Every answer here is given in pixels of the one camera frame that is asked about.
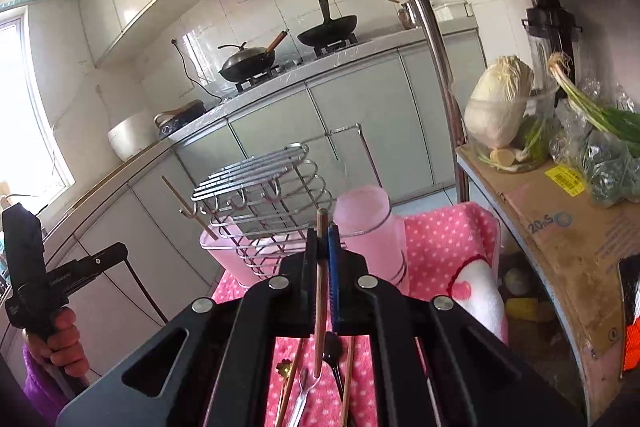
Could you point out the wooden chopstick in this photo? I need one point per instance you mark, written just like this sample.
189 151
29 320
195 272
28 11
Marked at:
190 208
320 307
289 389
347 382

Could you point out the steel shelf unit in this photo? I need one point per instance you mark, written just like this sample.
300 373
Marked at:
435 42

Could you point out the black wok without lid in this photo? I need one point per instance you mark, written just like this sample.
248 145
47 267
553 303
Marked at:
327 32

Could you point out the window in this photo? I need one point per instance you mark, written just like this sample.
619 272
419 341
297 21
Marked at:
25 107

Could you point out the grey kitchen base cabinets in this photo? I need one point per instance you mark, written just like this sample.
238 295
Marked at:
280 127

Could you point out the yellow sponge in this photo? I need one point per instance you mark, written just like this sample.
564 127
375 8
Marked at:
522 309

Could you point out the black spoon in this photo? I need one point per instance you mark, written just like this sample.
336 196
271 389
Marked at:
331 354

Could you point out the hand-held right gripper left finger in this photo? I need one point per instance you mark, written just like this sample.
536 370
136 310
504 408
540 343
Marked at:
312 257

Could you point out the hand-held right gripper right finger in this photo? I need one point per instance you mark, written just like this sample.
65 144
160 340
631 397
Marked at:
334 277

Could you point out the black blender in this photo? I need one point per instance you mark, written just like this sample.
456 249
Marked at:
550 27

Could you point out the white rice cooker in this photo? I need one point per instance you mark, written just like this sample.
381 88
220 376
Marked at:
132 137

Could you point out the pink plastic utensil cup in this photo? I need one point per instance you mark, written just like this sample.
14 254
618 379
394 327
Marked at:
365 227
220 257

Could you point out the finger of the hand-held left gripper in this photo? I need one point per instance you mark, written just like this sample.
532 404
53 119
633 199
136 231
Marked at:
95 263

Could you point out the green scallions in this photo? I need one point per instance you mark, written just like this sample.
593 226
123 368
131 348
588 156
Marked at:
590 107

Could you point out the person's left forearm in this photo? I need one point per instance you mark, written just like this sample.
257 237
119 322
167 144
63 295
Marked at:
40 387

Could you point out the black electric pan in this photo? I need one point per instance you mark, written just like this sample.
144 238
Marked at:
180 119

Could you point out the gas stove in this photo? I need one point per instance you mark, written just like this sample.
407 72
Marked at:
295 62

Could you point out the steel kettle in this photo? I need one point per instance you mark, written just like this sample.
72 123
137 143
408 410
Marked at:
411 17

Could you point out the black wok with lid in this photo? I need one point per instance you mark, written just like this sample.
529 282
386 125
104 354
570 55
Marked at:
247 62

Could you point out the brown cardboard sheet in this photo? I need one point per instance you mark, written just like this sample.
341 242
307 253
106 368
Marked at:
565 232

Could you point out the pink polka dot towel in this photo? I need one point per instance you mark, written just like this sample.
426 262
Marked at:
440 247

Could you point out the orange and black object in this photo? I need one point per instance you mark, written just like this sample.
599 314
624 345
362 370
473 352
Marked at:
631 327

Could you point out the plastic bag of greens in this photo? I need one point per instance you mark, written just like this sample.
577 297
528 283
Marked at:
605 167

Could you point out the person's left hand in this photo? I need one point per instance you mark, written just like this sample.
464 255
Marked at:
65 337

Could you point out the napa cabbage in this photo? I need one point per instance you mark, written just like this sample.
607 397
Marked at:
495 107

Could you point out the white round bulb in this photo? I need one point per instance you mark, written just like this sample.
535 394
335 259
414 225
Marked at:
517 282

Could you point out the white lidded container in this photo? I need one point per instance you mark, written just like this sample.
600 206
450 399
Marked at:
452 12

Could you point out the silver metal spoon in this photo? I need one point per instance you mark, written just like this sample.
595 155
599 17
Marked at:
300 399

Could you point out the clear plastic container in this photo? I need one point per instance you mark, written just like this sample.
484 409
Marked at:
539 134

